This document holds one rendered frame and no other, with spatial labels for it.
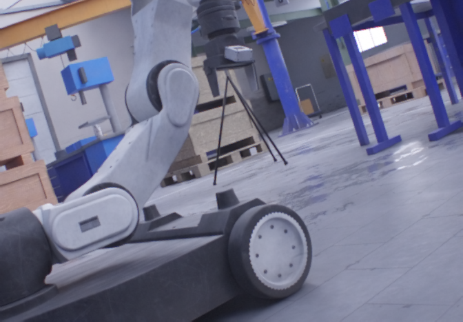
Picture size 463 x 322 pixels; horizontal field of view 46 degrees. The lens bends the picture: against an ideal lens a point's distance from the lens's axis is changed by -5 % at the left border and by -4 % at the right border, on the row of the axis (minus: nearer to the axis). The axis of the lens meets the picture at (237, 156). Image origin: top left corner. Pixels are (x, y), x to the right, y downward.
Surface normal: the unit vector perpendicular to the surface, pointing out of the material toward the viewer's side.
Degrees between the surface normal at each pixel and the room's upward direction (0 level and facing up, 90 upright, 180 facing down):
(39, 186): 90
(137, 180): 90
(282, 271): 90
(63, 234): 90
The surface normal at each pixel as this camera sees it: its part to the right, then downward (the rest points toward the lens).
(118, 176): 0.61, -0.17
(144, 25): -0.80, -0.11
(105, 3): 0.12, 0.00
